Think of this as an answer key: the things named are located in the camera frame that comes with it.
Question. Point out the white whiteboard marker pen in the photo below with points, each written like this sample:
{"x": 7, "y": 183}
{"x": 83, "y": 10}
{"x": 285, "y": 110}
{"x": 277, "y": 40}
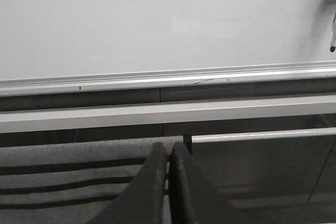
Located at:
{"x": 333, "y": 39}

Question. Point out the grey metal stand crossbar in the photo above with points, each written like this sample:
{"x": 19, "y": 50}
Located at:
{"x": 161, "y": 113}

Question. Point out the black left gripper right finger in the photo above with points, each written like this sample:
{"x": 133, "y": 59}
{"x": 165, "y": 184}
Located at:
{"x": 192, "y": 197}

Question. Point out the grey fabric chair back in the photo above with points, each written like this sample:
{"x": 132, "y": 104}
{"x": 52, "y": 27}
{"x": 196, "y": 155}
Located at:
{"x": 69, "y": 182}

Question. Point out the dark glass panel with rail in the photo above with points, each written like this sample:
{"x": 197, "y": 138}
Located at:
{"x": 271, "y": 176}

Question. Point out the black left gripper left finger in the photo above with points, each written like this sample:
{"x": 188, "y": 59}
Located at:
{"x": 142, "y": 200}

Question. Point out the white whiteboard with aluminium frame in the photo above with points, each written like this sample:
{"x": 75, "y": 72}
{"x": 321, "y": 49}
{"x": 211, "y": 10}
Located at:
{"x": 56, "y": 46}

